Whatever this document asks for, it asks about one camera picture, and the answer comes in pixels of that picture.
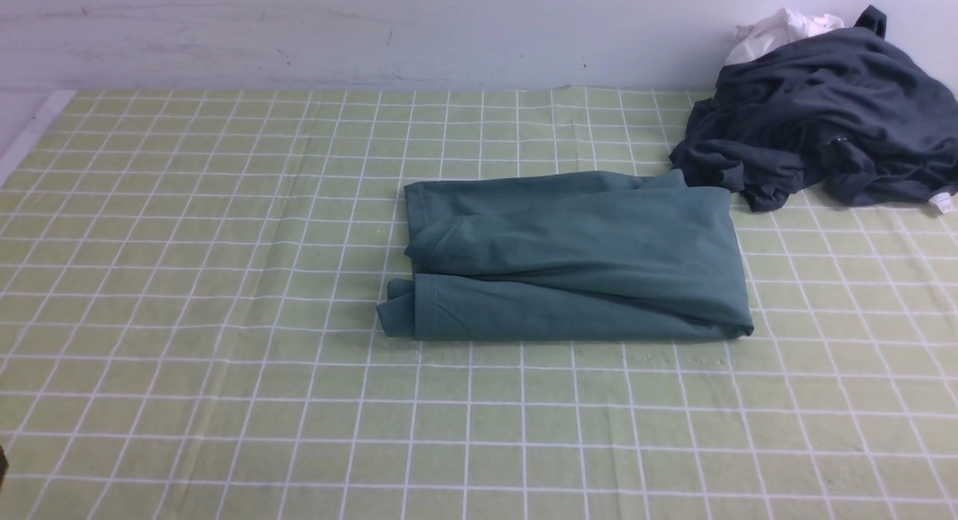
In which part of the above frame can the white crumpled cloth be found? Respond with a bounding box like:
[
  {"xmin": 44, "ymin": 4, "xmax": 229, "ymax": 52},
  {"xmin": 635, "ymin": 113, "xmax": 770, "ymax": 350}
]
[{"xmin": 724, "ymin": 8, "xmax": 845, "ymax": 66}]

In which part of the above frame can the green checkered tablecloth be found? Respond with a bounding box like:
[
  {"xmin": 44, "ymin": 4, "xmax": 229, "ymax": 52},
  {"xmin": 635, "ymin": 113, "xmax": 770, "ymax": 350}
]
[{"xmin": 1, "ymin": 88, "xmax": 957, "ymax": 519}]

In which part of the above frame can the green long-sleeve top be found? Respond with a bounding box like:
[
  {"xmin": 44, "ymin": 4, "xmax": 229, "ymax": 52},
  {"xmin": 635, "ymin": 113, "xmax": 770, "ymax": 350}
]
[{"xmin": 376, "ymin": 170, "xmax": 755, "ymax": 342}]

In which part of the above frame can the dark grey crumpled garment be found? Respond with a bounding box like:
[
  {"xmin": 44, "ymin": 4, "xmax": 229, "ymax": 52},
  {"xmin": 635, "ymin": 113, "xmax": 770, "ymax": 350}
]
[{"xmin": 668, "ymin": 6, "xmax": 957, "ymax": 215}]

